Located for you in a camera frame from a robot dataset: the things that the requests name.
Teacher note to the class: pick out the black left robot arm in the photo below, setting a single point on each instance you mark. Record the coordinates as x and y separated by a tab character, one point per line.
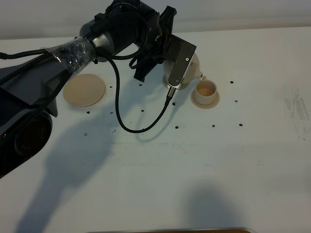
127	30

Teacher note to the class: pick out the beige saucer far left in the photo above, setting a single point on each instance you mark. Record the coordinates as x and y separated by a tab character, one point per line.
166	82

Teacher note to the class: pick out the beige saucer near right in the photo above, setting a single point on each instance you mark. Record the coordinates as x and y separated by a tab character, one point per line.
209	106

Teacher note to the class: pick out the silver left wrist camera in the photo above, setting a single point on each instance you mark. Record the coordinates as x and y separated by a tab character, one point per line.
181	53

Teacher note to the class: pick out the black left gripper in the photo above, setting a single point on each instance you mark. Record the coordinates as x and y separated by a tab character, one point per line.
157	45

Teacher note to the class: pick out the beige teapot saucer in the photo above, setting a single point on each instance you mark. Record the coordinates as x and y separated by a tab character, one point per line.
84	90

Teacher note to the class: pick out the beige ceramic teapot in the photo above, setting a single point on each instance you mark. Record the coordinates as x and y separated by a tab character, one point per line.
192	73

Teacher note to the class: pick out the beige teacup near right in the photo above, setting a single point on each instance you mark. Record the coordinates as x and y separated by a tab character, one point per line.
205	92

